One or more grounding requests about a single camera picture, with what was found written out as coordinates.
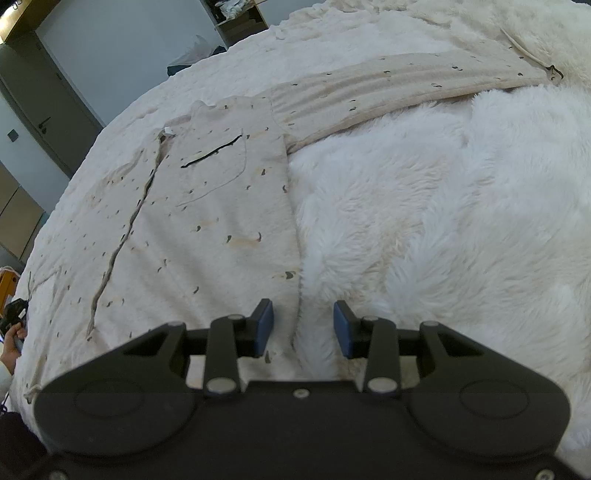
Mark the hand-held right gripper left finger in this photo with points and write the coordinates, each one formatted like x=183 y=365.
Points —
x=265 y=324

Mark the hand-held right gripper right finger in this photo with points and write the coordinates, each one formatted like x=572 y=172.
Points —
x=342 y=333

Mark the cream printed fleece jacket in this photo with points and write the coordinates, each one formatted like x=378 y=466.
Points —
x=221 y=207

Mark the person's left forearm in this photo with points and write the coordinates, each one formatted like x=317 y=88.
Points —
x=4 y=378

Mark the white bundled clothes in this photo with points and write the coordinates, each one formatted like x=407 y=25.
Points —
x=235 y=8

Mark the person's left hand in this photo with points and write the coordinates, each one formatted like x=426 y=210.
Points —
x=10 y=347

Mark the yellow object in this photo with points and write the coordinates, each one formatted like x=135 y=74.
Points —
x=7 y=282

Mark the wooden cabinet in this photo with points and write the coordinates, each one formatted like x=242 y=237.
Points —
x=18 y=212

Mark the grey door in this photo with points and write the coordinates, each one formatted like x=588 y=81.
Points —
x=51 y=106

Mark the cream short-pile plush blanket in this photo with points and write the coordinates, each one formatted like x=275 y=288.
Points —
x=152 y=115

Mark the clear plastic bag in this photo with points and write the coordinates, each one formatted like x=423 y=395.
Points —
x=196 y=53

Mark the open wooden shelf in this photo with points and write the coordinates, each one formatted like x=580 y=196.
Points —
x=240 y=27

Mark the dark wall switch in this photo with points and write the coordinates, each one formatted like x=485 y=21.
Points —
x=13 y=134

